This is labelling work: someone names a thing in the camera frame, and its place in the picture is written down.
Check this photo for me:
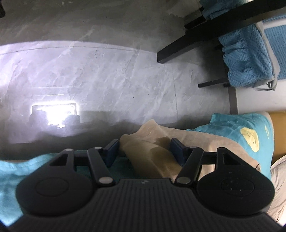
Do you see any tan brown garment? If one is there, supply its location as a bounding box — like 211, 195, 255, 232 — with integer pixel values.
120, 120, 261, 180

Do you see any teal smiley bed sheet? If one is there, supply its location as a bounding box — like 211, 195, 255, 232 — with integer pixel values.
1, 112, 274, 226

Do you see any tan bed headboard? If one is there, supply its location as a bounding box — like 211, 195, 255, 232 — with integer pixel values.
270, 111, 286, 164

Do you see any grey pillow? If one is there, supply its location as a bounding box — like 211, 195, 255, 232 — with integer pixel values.
267, 156, 286, 226

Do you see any blue covered chair near bed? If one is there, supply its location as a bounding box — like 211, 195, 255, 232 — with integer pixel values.
198, 15, 285, 91

